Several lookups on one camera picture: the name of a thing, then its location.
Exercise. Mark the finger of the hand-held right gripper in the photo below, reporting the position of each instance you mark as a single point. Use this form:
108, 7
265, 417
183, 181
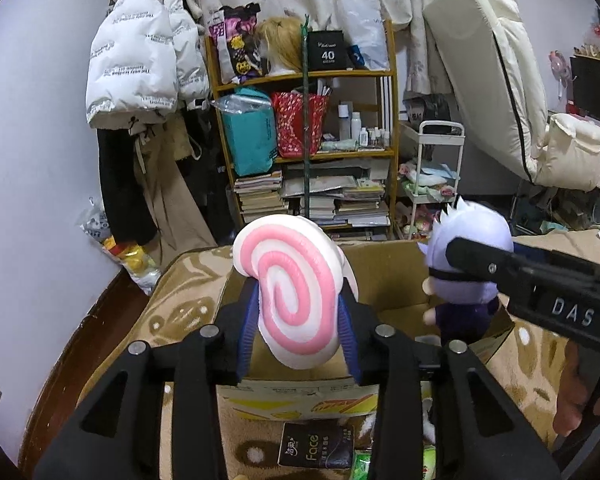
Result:
485, 260
565, 262

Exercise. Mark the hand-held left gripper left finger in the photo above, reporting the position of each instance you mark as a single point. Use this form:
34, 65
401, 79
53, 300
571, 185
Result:
247, 332

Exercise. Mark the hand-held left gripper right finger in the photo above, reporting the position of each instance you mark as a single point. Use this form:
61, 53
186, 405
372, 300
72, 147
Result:
351, 337

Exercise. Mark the white-haired plush doll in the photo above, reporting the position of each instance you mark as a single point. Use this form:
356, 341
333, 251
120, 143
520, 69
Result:
472, 230

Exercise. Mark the cardboard box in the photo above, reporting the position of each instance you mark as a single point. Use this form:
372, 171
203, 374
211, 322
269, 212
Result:
385, 280

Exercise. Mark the pink white swirl plush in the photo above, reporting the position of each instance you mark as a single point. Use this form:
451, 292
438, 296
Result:
290, 280

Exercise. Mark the black tissue packet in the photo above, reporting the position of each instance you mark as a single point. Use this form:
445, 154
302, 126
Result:
317, 445

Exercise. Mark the green packet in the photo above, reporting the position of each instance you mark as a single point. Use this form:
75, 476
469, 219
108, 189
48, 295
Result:
365, 467

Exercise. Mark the person's right hand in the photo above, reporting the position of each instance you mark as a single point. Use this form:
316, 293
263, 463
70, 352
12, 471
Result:
569, 395

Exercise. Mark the white trolley cart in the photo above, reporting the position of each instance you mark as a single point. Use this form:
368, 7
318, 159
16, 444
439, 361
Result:
440, 132

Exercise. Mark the plastic bag of toys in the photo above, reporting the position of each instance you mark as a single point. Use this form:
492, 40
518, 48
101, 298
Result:
130, 260

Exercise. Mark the stack of books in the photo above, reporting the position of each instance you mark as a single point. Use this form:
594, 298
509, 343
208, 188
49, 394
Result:
330, 200

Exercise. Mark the beige coat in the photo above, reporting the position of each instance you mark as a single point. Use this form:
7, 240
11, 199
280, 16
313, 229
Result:
175, 210

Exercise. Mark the dark hanging clothes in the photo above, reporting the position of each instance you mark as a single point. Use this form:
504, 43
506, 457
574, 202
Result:
212, 185

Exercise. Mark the wooden shelf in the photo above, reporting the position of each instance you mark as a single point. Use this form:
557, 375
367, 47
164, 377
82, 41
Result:
392, 110

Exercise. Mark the row of cosmetic bottles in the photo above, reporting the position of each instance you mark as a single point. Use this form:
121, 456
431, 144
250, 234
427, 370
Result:
362, 132

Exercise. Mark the white boards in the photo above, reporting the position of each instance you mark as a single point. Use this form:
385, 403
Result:
387, 105

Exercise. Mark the black hanging garment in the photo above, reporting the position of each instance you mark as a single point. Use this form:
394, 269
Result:
125, 185

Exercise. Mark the teal bag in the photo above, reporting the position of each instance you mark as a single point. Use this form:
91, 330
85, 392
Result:
250, 140

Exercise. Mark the pink fan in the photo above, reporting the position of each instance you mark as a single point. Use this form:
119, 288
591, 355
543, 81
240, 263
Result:
560, 67

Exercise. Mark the cream folded mattress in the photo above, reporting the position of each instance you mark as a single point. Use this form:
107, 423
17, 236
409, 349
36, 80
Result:
485, 60

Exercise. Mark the green pole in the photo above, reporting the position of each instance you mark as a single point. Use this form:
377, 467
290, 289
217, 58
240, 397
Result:
306, 135

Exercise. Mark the red patterned bag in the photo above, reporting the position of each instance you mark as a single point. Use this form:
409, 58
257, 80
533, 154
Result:
295, 125

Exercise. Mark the black box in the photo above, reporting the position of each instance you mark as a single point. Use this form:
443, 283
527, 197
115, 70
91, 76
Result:
329, 52

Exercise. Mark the clear plastic bag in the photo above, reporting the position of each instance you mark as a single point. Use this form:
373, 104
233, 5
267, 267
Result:
365, 25

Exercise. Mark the purple printed bag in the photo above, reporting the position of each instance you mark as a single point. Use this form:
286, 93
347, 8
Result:
237, 45

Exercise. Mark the blonde wig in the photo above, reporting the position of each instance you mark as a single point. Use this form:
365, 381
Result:
280, 42

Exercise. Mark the white puffer jacket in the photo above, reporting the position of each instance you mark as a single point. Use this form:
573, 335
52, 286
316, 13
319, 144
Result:
140, 50

